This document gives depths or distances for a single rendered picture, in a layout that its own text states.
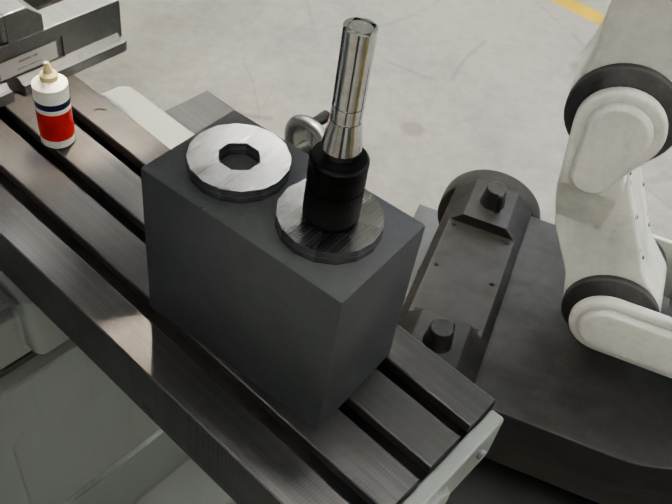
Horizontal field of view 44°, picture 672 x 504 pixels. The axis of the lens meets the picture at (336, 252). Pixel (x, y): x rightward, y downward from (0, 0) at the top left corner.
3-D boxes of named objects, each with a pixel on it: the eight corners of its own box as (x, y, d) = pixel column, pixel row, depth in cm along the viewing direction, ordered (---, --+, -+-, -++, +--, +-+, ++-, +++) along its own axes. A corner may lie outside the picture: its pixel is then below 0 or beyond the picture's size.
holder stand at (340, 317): (229, 243, 91) (235, 95, 76) (390, 353, 83) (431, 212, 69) (148, 305, 84) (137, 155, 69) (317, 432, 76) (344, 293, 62)
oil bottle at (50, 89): (62, 124, 101) (51, 47, 93) (82, 140, 100) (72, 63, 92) (34, 137, 99) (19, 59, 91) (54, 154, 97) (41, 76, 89)
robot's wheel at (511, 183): (524, 258, 172) (554, 188, 157) (519, 274, 168) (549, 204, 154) (434, 226, 175) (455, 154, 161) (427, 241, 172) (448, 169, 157)
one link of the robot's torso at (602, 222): (665, 284, 138) (698, 19, 108) (652, 373, 125) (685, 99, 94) (570, 272, 144) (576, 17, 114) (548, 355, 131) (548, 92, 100)
